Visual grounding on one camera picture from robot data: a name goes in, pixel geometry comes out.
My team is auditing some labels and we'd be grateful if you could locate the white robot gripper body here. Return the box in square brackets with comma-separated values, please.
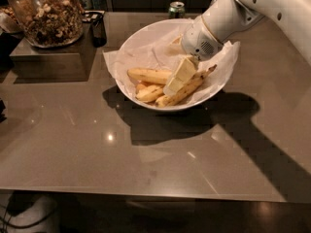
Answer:
[181, 0, 263, 61]

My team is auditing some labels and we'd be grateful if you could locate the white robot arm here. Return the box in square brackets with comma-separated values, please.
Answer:
[173, 0, 311, 64]

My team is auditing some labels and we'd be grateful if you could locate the long lower yellow banana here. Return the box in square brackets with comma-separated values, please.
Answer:
[155, 76, 205, 108]

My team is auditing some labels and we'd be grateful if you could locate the white bowl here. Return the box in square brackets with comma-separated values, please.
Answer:
[115, 18, 233, 112]

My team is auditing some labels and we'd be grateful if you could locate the short front yellow banana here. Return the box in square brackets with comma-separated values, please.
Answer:
[136, 84, 163, 103]

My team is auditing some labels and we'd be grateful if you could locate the small orange-yellow banana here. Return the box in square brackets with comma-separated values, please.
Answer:
[135, 82, 151, 93]

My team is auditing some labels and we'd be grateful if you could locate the white paper liner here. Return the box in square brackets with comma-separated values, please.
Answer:
[102, 22, 242, 110]

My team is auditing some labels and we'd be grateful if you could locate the green soda can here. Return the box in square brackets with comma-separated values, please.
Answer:
[168, 1, 185, 18]

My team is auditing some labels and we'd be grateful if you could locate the black scoop container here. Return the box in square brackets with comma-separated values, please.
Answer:
[83, 11, 107, 48]

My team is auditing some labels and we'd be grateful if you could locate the dark metal box stand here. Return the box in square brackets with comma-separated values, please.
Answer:
[10, 24, 97, 83]

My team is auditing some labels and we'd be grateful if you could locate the glass jar of nuts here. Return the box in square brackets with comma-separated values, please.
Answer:
[8, 0, 84, 49]

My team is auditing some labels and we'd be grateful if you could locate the black cable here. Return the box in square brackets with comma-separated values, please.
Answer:
[0, 194, 57, 233]

